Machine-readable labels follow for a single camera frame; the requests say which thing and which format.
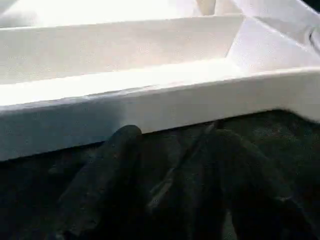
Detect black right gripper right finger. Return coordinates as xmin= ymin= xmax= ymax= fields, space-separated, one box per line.
xmin=211 ymin=129 xmax=320 ymax=240

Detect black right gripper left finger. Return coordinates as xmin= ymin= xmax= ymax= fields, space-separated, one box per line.
xmin=49 ymin=124 xmax=143 ymax=240

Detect white plastic table top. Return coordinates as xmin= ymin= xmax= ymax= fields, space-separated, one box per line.
xmin=0 ymin=0 xmax=320 ymax=163

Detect black work mat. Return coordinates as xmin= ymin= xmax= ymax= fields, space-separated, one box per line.
xmin=0 ymin=108 xmax=320 ymax=240

